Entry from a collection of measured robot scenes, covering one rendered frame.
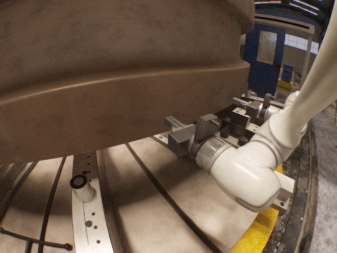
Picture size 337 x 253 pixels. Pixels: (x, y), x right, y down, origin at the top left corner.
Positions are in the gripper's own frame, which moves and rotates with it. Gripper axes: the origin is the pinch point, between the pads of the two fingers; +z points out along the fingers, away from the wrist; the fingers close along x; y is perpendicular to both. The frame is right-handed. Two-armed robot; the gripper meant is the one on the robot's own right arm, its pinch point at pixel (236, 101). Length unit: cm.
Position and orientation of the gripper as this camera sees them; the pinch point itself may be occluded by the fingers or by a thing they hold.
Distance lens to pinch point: 83.5
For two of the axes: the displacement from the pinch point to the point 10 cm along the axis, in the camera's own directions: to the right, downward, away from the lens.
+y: -0.4, 8.6, 5.0
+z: -6.7, -3.9, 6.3
